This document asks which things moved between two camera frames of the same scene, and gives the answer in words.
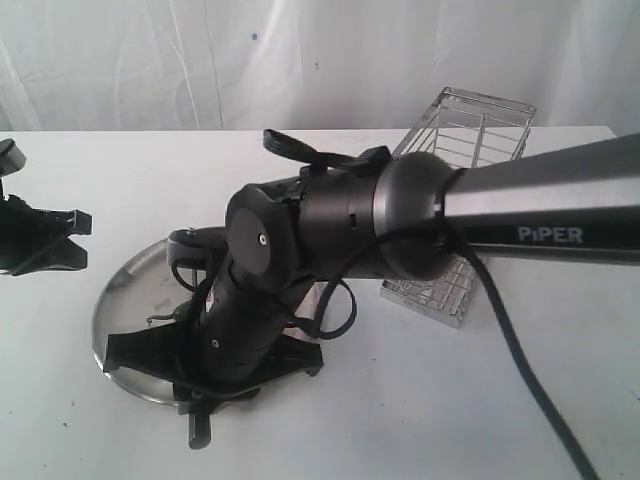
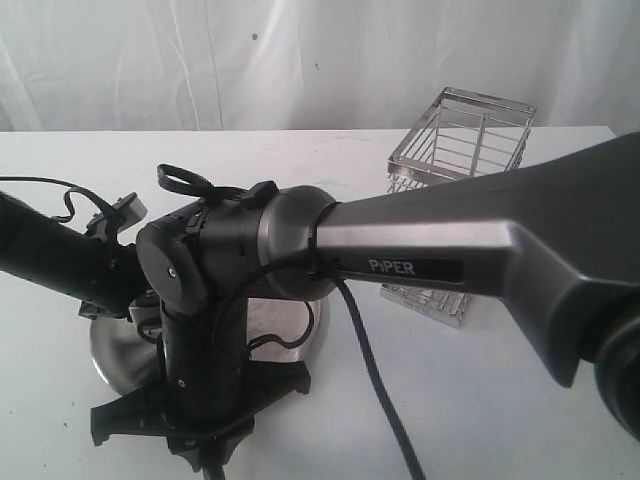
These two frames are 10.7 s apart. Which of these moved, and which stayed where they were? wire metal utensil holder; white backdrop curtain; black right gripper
Moved: black right gripper
Stayed: wire metal utensil holder; white backdrop curtain
